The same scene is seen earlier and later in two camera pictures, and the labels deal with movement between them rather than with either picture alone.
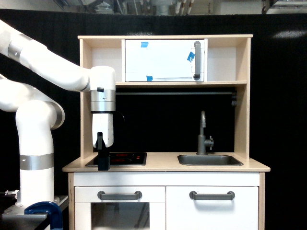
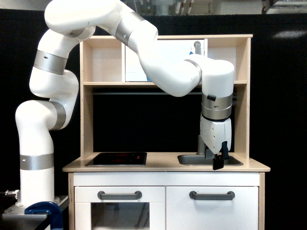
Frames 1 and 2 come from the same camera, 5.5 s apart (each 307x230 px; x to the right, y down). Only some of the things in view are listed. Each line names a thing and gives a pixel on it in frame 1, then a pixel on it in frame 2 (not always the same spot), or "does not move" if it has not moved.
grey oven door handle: x=102 y=195 does not move
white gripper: x=103 y=123 to x=215 y=134
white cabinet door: x=183 y=213 does not move
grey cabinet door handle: x=229 y=196 does not move
